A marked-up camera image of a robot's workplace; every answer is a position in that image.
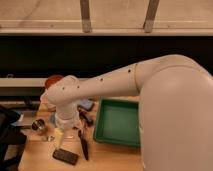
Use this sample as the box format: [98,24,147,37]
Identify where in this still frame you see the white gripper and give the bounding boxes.
[54,113,79,148]

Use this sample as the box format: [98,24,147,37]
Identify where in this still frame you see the black eraser block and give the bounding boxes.
[52,149,78,165]

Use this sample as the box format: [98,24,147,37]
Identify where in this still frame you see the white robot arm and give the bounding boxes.
[43,54,213,171]

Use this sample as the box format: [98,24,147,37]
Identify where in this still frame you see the green plastic tray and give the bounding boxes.
[93,98,140,148]

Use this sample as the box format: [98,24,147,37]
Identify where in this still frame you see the silver fork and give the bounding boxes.
[41,136,74,142]

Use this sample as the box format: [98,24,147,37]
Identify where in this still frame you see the blue plastic cup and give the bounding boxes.
[49,113,56,127]

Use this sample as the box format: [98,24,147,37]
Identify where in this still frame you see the small metal cup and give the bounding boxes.
[31,119,46,135]

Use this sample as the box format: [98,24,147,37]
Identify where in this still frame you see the brown grape bunch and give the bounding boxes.
[79,112,94,126]

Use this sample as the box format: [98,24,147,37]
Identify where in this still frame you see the blue sponge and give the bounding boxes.
[78,99,94,111]

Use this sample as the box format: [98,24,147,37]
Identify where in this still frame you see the black chair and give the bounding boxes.
[0,105,27,171]

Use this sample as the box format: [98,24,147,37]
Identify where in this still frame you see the red bowl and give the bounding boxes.
[45,75,63,89]

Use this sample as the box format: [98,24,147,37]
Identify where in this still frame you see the black handled knife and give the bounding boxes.
[78,130,89,161]

